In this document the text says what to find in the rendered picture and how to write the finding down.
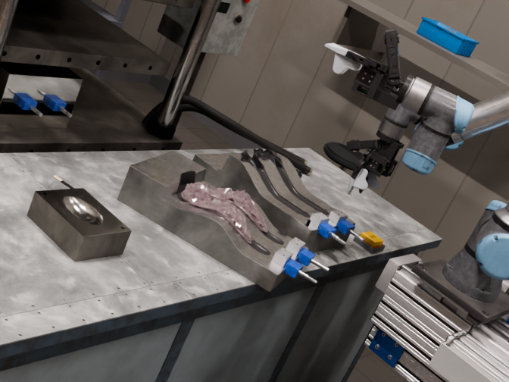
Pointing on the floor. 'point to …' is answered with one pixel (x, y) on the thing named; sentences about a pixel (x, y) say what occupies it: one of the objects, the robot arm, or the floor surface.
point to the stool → (342, 155)
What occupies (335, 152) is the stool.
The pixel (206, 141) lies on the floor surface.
